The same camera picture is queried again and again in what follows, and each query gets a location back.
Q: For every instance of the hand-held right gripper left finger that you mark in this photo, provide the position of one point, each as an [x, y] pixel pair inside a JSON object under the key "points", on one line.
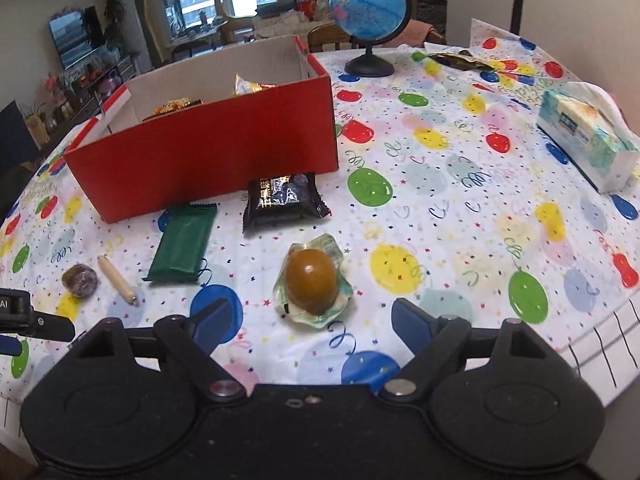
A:
{"points": [[212, 325]]}

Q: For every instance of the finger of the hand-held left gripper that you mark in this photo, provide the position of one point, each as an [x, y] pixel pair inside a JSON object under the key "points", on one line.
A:
{"points": [[52, 327], [10, 346]]}

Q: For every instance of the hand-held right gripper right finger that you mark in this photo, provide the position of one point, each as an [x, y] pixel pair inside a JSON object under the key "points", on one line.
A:
{"points": [[410, 322]]}

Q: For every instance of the purple candy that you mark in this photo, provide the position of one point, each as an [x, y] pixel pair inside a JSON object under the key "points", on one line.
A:
{"points": [[80, 279]]}

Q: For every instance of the small sausage stick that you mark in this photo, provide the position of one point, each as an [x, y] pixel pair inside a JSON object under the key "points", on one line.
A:
{"points": [[117, 280]]}

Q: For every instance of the green snack packet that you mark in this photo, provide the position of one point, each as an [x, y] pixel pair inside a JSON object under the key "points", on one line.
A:
{"points": [[182, 242]]}

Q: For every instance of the brown egg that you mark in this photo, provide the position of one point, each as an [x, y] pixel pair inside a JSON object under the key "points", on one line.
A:
{"points": [[310, 275]]}

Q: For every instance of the black snack packet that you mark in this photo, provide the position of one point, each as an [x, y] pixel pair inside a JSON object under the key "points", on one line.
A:
{"points": [[285, 197]]}

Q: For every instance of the red cardboard box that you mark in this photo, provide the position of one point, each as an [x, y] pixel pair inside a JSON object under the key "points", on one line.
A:
{"points": [[200, 160]]}

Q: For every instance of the orange red snack packet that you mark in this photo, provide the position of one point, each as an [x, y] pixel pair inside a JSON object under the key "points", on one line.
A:
{"points": [[172, 106]]}

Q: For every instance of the yellow snack packet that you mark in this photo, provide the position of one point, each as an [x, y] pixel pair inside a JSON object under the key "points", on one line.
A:
{"points": [[250, 86]]}

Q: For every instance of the balloon print tablecloth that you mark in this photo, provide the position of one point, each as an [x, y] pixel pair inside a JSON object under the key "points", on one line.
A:
{"points": [[450, 200]]}

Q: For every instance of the dark cloth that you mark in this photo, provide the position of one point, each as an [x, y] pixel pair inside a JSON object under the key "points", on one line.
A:
{"points": [[15, 160]]}

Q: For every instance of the white checkered cloth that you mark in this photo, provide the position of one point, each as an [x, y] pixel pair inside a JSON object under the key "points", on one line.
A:
{"points": [[610, 355]]}

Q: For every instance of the television cabinet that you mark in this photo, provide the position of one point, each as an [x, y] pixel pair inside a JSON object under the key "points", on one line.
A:
{"points": [[90, 90]]}

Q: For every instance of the tissue pack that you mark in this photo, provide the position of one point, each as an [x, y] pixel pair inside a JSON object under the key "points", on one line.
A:
{"points": [[585, 135]]}

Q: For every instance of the brown yellow wrapper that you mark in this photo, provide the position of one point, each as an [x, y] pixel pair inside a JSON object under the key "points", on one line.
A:
{"points": [[460, 60]]}

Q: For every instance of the flat television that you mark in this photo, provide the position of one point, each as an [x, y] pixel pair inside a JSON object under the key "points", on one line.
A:
{"points": [[75, 35]]}

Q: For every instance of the pink cloth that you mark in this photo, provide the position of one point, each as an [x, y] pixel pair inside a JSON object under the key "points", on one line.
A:
{"points": [[415, 32]]}

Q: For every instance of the white standing air conditioner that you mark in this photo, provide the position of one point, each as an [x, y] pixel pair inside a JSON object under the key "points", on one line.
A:
{"points": [[132, 25]]}

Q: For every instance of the yellow armchair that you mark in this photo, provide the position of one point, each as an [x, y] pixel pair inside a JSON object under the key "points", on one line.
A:
{"points": [[232, 15]]}

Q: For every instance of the sofa with cream cover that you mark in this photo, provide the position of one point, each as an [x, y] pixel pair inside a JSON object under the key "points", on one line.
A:
{"points": [[290, 20]]}

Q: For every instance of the blue desk globe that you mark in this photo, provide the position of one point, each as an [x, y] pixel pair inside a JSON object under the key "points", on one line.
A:
{"points": [[367, 5]]}

